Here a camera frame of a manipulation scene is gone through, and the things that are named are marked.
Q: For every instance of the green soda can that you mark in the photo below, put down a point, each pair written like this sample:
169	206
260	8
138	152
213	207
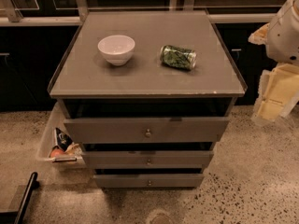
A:
178	57

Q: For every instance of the grey top drawer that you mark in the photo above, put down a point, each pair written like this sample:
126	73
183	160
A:
146	130

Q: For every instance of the dark snack bag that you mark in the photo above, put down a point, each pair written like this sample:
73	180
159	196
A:
62	140

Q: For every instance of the grey middle drawer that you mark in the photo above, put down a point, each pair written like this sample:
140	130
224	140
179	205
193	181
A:
147	159

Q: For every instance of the clear plastic bin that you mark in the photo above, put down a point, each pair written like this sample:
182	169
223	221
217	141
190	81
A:
47	143

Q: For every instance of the red round fruit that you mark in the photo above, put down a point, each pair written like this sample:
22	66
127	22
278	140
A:
56	152

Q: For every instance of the grey drawer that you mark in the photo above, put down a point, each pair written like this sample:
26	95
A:
146	130
147	159
149	181

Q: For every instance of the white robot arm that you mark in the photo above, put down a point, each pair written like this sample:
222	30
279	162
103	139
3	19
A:
282	44

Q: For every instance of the grey drawer cabinet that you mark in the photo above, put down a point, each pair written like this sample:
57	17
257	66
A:
87	86

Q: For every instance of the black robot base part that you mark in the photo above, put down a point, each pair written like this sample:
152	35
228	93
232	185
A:
17	214

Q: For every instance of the grey bottom drawer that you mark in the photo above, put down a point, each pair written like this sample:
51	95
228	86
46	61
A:
149	181

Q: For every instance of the white ceramic bowl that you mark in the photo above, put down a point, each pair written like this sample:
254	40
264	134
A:
117	49

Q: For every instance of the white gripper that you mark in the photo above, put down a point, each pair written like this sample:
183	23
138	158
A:
284	38

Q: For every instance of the metal shelf rail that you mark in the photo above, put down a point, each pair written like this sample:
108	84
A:
73	21

